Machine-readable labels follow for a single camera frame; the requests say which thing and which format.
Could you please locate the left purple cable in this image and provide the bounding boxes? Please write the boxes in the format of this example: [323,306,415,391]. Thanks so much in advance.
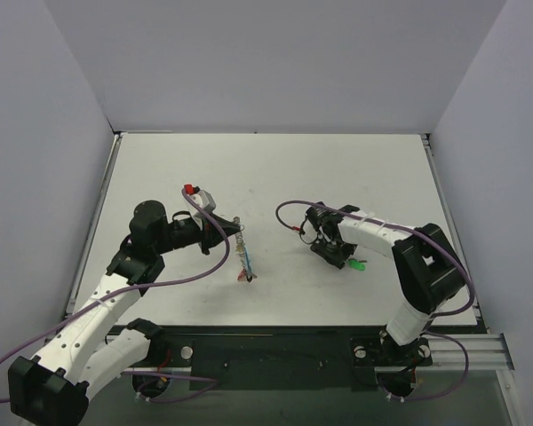
[0,185,232,405]

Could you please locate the aluminium frame rail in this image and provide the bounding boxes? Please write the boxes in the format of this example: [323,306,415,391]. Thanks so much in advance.
[103,330,513,374]

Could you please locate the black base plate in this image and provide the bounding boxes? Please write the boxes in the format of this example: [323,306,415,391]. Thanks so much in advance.
[135,326,432,391]

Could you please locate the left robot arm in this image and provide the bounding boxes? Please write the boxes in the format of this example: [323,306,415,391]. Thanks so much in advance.
[7,195,240,425]

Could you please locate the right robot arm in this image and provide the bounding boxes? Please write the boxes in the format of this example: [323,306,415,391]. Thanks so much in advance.
[305,203,465,363]

